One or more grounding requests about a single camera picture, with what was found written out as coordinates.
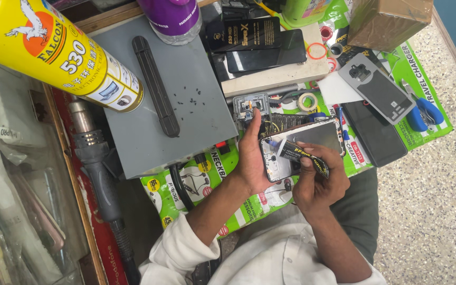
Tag grey heating plate machine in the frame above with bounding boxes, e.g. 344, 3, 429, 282
91, 16, 239, 179

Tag grey heat gun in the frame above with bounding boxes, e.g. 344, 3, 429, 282
68, 99, 141, 285

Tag purple label water bottle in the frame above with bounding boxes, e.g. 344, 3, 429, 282
136, 0, 203, 46

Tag blue pen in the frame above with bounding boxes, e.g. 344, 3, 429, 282
334, 106, 350, 142

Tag white marble slab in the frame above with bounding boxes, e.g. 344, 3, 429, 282
220, 22, 331, 98

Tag white phone frame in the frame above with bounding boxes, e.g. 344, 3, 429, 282
260, 117, 346, 183

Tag grey phone back cover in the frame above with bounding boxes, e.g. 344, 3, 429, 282
338, 53, 417, 126

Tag black glue tube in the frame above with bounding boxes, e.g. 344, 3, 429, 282
277, 139, 330, 179

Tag black ribbed bar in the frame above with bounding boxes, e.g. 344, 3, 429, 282
132, 36, 181, 138

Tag person's white shirt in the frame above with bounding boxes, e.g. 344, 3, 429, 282
139, 203, 388, 285

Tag person's right hand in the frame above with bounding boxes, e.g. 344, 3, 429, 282
292, 142, 351, 223

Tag heap of clear plastic bags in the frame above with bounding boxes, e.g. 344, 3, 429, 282
0, 55, 91, 285

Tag green printed poster mat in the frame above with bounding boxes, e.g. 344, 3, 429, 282
140, 0, 454, 240

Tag black screen protector box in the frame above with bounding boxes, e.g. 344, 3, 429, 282
206, 17, 282, 53

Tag person's left hand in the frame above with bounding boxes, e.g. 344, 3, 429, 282
234, 109, 277, 196

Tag cream tape roll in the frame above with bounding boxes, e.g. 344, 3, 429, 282
296, 92, 319, 113

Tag black phone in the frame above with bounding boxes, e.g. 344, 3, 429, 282
341, 101, 409, 168

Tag scatter of small black screws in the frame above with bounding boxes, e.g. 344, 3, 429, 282
176, 89, 203, 116

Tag white paper sheet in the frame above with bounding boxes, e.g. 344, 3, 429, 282
317, 70, 365, 106

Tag black power cable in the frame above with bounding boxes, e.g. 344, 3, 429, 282
168, 162, 198, 212

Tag grey metal pen tool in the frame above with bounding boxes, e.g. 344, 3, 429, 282
226, 83, 301, 106

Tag grey phone camera midframe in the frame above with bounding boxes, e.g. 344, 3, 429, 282
233, 92, 272, 137

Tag orange rubber band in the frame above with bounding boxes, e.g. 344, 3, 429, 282
306, 42, 328, 61

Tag yellow spray can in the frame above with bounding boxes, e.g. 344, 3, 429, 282
0, 0, 145, 114

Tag blue handled pliers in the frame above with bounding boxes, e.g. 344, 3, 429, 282
401, 78, 445, 133

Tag brown cardboard box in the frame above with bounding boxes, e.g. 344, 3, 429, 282
347, 0, 435, 53

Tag black phone circuit board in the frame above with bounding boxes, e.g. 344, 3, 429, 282
269, 113, 312, 132

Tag person's dark green trousers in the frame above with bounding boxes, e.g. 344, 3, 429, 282
330, 167, 380, 265

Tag black phone display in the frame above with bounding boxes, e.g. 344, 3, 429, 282
226, 29, 308, 74

